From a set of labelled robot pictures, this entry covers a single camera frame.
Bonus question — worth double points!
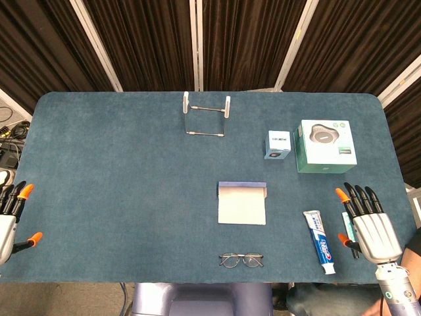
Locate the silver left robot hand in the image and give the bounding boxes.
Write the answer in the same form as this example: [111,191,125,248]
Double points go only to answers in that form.
[0,180,43,266]

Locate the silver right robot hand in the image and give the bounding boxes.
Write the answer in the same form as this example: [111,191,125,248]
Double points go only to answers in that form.
[335,182,404,264]

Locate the thin-framed eyeglasses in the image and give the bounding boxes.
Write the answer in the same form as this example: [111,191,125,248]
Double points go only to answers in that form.
[218,252,265,268]

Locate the green white marker pen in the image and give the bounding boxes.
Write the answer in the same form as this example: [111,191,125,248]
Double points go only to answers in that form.
[341,211,361,259]

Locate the blue white toothpaste tube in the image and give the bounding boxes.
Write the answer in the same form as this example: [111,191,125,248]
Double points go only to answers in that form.
[302,210,337,276]

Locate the large green speaker box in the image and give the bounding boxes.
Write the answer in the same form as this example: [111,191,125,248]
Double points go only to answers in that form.
[292,119,359,174]

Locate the blue table cloth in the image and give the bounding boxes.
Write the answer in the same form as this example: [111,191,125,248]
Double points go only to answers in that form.
[0,91,417,284]

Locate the small light blue box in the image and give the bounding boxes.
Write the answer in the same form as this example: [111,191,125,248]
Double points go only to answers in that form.
[264,130,292,161]

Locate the purple robot torso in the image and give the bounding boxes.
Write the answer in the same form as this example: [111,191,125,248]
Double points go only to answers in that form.
[131,282,274,316]

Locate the dark brown curtain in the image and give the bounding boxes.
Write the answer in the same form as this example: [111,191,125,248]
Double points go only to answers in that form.
[0,0,421,188]

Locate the black cable bundle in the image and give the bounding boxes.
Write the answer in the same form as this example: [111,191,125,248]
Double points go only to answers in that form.
[0,120,32,169]

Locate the white frame post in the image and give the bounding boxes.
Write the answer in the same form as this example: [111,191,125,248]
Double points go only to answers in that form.
[70,0,123,92]
[273,0,318,92]
[189,0,205,92]
[377,54,421,108]

